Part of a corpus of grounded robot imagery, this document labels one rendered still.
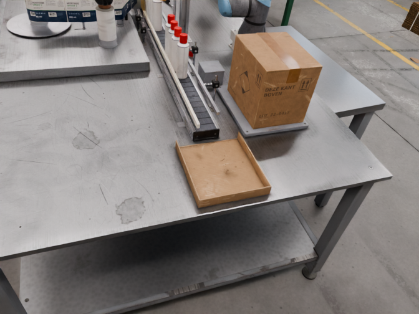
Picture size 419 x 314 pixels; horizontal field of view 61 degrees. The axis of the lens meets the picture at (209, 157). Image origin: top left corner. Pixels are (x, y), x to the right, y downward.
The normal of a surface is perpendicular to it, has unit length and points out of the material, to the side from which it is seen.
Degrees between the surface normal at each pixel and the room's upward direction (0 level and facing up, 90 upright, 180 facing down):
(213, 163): 0
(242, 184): 0
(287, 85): 90
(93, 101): 0
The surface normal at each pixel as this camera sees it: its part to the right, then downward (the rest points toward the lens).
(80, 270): 0.09, -0.72
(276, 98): 0.33, 0.67
